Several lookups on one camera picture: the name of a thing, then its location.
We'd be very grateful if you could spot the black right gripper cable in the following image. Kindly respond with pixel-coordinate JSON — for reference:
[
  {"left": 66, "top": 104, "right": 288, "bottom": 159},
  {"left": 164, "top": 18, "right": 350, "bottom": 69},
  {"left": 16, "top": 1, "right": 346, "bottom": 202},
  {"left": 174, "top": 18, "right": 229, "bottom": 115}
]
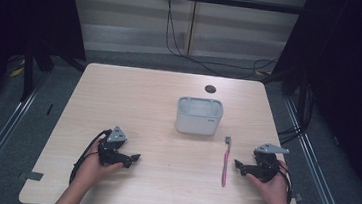
[{"left": 274, "top": 165, "right": 296, "bottom": 204}]

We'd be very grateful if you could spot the person's right hand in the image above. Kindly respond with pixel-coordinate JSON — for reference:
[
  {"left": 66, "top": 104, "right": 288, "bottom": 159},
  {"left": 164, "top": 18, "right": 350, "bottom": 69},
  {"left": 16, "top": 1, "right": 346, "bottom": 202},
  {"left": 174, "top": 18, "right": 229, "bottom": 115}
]
[{"left": 244, "top": 156, "right": 294, "bottom": 204}]

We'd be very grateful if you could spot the dark round table grommet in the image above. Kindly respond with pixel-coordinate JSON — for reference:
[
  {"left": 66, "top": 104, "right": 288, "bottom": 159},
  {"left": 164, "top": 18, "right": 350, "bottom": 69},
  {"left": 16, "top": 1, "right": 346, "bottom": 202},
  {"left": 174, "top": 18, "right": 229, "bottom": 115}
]
[{"left": 203, "top": 84, "right": 218, "bottom": 95}]

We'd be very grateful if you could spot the yellow cable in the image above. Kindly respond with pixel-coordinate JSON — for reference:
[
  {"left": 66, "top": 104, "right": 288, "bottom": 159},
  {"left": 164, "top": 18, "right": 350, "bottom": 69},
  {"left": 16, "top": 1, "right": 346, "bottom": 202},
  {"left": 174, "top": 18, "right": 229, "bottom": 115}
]
[{"left": 6, "top": 54, "right": 28, "bottom": 80}]

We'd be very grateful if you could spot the black hanging wall cable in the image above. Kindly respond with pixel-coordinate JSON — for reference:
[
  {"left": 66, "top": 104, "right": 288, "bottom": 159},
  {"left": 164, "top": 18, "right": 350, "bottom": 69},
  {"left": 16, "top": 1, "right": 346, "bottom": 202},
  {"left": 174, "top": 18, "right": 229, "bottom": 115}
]
[{"left": 160, "top": 0, "right": 285, "bottom": 83}]

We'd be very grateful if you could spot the black curtain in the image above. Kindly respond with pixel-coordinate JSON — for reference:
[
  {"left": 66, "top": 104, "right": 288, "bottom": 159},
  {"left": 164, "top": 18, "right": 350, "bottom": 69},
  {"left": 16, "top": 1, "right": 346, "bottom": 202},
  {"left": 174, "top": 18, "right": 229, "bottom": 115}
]
[
  {"left": 249, "top": 0, "right": 362, "bottom": 204},
  {"left": 0, "top": 0, "right": 93, "bottom": 140}
]

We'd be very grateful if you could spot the pink toothbrush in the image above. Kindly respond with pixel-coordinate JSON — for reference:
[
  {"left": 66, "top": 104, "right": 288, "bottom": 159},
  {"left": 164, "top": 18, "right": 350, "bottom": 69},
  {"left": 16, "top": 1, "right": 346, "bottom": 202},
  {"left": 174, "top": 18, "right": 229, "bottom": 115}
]
[{"left": 220, "top": 135, "right": 233, "bottom": 189}]

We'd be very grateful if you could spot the white plastic container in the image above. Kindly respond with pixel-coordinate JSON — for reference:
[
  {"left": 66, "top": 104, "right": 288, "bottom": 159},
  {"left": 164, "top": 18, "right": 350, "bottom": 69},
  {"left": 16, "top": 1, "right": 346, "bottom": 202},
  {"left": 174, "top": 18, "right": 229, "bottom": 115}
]
[{"left": 173, "top": 95, "right": 226, "bottom": 138}]

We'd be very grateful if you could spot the person's left hand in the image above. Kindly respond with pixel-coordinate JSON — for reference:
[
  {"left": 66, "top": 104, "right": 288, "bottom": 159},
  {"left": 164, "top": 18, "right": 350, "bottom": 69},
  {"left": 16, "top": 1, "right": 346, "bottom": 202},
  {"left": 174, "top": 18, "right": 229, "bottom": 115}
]
[{"left": 72, "top": 137, "right": 127, "bottom": 195}]

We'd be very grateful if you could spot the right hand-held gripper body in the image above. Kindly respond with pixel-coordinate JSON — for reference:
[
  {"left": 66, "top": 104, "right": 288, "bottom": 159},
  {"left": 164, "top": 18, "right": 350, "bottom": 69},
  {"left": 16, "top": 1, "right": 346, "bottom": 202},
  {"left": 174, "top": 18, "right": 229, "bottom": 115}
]
[{"left": 240, "top": 140, "right": 291, "bottom": 186}]

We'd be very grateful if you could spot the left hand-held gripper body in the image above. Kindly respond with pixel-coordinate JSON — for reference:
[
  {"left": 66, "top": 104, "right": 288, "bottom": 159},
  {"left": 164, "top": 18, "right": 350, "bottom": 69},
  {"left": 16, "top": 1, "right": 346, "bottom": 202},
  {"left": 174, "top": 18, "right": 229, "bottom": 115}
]
[{"left": 95, "top": 123, "right": 135, "bottom": 170}]

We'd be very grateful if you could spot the bundle of black floor cables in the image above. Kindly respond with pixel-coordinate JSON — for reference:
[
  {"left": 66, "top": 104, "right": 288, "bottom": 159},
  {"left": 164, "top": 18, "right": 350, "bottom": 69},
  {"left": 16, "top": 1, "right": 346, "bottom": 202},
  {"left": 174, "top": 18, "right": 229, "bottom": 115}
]
[{"left": 274, "top": 81, "right": 317, "bottom": 150}]

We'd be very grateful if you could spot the grey tape strip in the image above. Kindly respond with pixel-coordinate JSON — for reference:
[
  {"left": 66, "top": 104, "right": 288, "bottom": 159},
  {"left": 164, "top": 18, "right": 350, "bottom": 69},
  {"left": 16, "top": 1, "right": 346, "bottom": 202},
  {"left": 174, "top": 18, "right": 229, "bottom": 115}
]
[{"left": 16, "top": 169, "right": 45, "bottom": 183}]

